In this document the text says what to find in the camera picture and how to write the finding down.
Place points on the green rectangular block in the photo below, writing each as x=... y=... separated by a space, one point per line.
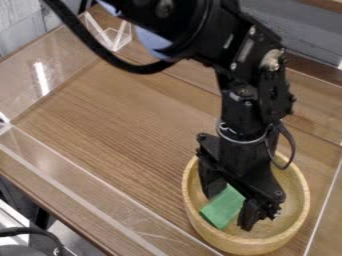
x=222 y=208

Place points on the clear acrylic corner bracket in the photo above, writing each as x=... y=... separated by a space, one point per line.
x=114 y=38

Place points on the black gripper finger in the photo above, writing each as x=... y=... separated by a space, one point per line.
x=213 y=181
x=252 y=213

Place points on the brown wooden bowl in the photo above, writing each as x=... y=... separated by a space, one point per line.
x=270 y=234

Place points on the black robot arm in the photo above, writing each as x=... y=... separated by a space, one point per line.
x=212 y=32

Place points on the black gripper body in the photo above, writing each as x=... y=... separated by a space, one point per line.
x=246 y=161

